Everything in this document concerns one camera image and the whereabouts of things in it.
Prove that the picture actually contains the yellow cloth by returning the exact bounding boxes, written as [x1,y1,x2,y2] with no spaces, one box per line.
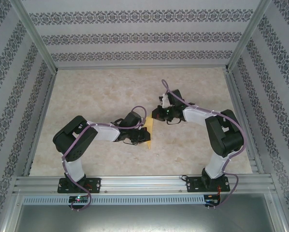
[142,115,155,150]

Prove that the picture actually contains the grey metal sheet panel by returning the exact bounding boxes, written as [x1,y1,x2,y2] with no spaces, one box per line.
[14,204,285,232]

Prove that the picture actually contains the circuit board with green light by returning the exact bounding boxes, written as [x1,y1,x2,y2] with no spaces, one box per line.
[69,195,89,203]

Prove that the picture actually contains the aluminium mounting rail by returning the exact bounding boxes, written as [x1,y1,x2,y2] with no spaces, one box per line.
[13,175,275,194]

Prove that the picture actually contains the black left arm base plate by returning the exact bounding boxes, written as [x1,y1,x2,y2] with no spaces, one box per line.
[58,177,102,194]

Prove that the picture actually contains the slotted grey cable duct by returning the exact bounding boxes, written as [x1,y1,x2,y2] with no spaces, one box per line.
[22,194,205,205]

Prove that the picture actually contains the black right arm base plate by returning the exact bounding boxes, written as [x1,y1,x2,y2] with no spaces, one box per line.
[186,176,231,193]

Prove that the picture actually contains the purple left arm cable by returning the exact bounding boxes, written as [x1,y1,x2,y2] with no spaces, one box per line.
[61,106,148,212]

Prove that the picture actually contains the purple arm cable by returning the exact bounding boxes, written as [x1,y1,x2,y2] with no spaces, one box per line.
[61,106,148,212]
[160,79,246,210]

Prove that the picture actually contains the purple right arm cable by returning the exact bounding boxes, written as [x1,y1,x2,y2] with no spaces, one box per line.
[160,79,246,210]

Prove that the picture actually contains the aluminium frame post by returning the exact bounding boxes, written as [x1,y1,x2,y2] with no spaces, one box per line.
[10,0,58,73]
[225,0,272,72]

